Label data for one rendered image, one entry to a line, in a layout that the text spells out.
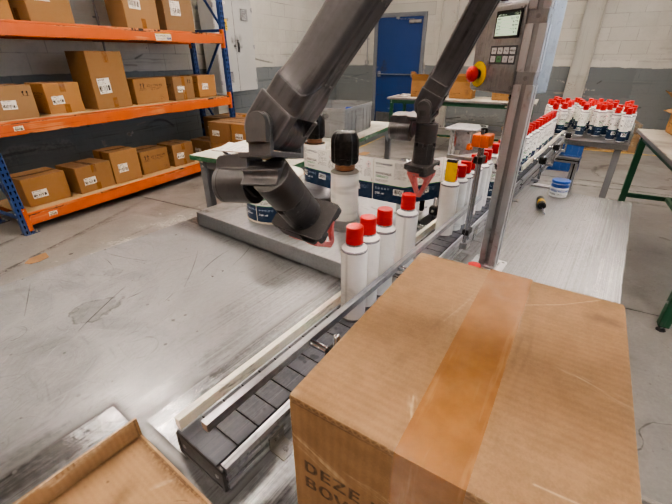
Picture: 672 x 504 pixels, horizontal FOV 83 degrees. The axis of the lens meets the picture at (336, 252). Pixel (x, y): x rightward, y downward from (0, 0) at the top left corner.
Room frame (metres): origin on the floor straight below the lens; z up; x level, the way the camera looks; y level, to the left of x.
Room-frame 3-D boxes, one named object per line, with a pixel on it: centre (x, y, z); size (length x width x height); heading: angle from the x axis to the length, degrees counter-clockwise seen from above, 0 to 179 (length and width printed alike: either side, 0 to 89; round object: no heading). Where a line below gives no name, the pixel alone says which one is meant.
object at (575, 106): (2.93, -1.86, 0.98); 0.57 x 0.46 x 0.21; 54
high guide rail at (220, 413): (0.75, -0.16, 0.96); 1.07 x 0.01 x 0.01; 144
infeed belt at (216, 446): (1.00, -0.30, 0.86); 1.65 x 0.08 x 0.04; 144
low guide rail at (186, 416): (0.79, -0.10, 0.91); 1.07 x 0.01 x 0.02; 144
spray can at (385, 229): (0.74, -0.10, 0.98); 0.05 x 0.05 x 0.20
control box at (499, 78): (1.04, -0.43, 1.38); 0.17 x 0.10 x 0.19; 19
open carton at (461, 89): (6.44, -1.99, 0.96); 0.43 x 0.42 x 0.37; 59
